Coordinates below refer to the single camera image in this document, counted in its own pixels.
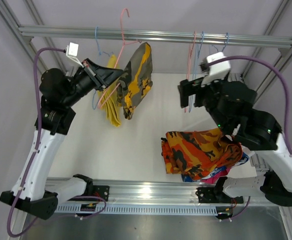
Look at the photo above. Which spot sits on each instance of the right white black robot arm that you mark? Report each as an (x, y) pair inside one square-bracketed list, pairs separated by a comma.
[(230, 104)]

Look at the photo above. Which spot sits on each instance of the orange camouflage trousers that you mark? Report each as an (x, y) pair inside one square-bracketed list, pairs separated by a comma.
[(196, 154)]

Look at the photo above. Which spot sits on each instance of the blue white patterned trousers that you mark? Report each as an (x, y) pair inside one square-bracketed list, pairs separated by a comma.
[(244, 159)]

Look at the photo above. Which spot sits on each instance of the pink hanger with camouflage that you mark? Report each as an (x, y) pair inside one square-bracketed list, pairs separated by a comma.
[(121, 50)]

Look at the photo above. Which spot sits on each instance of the pink wire hanger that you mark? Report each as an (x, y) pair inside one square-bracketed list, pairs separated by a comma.
[(190, 52)]

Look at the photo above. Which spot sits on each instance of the blue hanger with blue trousers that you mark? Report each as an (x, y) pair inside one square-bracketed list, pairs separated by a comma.
[(198, 49)]

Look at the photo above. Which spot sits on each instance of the yellow trousers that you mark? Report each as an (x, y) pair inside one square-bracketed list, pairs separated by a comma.
[(110, 107)]

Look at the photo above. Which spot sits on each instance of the pink trousers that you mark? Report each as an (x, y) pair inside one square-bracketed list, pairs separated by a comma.
[(214, 178)]

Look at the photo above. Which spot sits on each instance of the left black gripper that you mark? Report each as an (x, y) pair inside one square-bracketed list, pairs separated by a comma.
[(101, 77)]

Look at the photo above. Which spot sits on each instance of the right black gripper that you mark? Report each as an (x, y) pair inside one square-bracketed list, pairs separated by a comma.
[(186, 88)]

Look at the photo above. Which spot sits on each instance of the aluminium hanging rail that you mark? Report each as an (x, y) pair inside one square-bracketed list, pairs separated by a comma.
[(265, 41)]

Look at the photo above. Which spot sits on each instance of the white slotted cable duct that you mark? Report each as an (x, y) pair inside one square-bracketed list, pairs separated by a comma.
[(126, 209)]

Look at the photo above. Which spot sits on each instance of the green camouflage trousers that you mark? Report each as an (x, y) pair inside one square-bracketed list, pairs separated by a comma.
[(136, 81)]

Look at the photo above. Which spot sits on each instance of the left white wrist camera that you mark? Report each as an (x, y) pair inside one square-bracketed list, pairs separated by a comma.
[(72, 53)]

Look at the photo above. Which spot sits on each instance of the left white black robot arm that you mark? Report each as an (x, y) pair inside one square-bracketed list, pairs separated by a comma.
[(59, 94)]

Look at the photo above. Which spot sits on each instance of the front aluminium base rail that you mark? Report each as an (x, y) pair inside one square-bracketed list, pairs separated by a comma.
[(114, 192)]

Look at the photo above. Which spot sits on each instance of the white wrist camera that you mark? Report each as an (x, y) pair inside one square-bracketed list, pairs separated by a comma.
[(72, 53), (216, 71)]

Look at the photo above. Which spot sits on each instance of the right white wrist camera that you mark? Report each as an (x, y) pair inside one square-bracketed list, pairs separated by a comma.
[(216, 71)]

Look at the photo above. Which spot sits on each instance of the light blue hanger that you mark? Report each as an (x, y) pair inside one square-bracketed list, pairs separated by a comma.
[(99, 54)]

